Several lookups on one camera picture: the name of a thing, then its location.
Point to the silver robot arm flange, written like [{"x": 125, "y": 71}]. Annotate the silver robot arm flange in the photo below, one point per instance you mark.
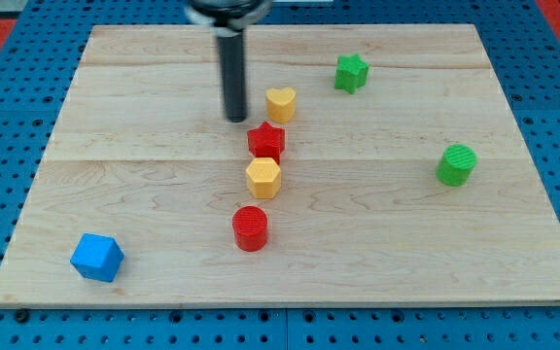
[{"x": 227, "y": 17}]

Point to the blue cube block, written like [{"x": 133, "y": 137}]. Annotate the blue cube block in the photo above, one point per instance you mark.
[{"x": 97, "y": 257}]

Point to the green star block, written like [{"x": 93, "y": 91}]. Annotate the green star block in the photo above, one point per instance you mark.
[{"x": 351, "y": 73}]

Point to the red star block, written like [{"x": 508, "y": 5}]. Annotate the red star block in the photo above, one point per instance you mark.
[{"x": 266, "y": 141}]

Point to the light wooden board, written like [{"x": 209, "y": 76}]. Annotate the light wooden board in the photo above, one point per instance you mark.
[{"x": 141, "y": 152}]

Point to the yellow heart block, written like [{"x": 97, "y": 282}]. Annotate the yellow heart block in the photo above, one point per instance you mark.
[{"x": 281, "y": 104}]

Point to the yellow hexagon block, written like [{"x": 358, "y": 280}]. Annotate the yellow hexagon block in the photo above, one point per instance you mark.
[{"x": 263, "y": 177}]

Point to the green cylinder block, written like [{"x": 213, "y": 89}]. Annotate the green cylinder block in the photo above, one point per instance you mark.
[{"x": 456, "y": 165}]

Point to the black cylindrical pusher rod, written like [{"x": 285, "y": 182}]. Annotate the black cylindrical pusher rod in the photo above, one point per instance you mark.
[{"x": 231, "y": 53}]

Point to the red cylinder block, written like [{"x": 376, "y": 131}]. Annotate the red cylinder block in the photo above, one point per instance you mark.
[{"x": 249, "y": 225}]

